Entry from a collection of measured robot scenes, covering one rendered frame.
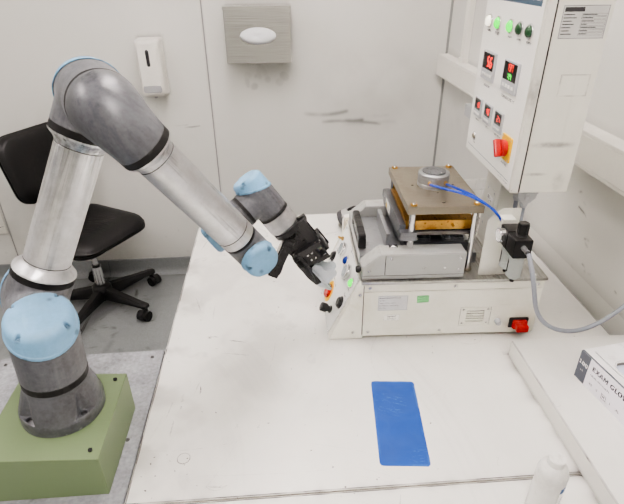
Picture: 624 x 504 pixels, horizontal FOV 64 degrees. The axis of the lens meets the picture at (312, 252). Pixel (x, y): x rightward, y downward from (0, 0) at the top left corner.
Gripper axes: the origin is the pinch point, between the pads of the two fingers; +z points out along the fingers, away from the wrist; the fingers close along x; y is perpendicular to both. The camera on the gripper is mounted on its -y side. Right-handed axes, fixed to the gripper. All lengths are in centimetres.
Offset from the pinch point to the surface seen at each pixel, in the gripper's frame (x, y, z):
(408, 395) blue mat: -25.1, 7.3, 20.8
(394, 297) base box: -5.1, 13.8, 9.7
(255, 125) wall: 155, -27, -15
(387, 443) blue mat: -38.2, 1.9, 16.8
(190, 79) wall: 154, -39, -52
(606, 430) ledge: -40, 40, 38
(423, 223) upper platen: 2.2, 29.1, -0.1
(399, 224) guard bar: 1.1, 24.3, -3.9
